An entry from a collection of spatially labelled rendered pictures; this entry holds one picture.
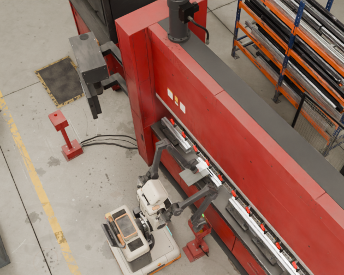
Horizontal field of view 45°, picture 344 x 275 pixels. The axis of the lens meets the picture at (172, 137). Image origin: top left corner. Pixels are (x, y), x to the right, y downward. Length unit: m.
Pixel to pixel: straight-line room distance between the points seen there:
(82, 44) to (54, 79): 2.52
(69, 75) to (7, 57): 1.15
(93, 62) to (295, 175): 2.14
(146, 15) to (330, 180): 2.10
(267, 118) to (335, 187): 0.68
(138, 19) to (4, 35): 4.19
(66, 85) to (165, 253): 3.10
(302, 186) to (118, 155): 3.27
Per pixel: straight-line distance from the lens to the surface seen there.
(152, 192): 3.78
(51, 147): 5.92
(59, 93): 6.44
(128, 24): 3.77
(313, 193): 2.85
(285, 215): 3.34
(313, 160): 2.98
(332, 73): 5.19
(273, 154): 2.94
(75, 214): 5.34
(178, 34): 3.52
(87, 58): 4.05
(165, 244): 4.74
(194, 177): 4.25
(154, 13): 3.85
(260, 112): 3.12
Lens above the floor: 4.76
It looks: 56 degrees down
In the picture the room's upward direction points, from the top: 3 degrees counter-clockwise
